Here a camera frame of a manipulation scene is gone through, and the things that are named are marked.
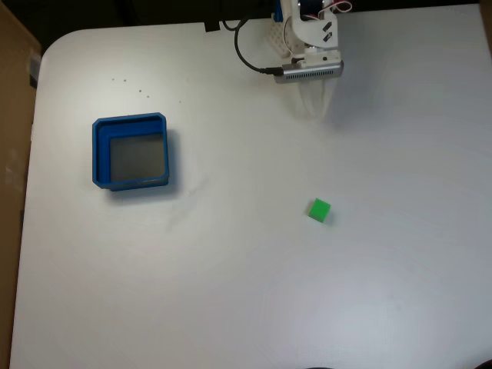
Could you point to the green cube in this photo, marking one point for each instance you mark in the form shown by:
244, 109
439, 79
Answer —
319, 210

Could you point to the blue box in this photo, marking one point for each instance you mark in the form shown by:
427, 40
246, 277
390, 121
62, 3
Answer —
100, 153

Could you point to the brown cardboard box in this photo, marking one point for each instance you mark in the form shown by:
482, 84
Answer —
13, 153

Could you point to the black tape piece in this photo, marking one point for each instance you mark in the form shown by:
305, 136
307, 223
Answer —
211, 27

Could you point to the grey label sticker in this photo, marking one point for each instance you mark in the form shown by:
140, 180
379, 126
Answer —
34, 69

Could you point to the silver camera box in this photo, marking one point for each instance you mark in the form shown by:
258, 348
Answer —
307, 72

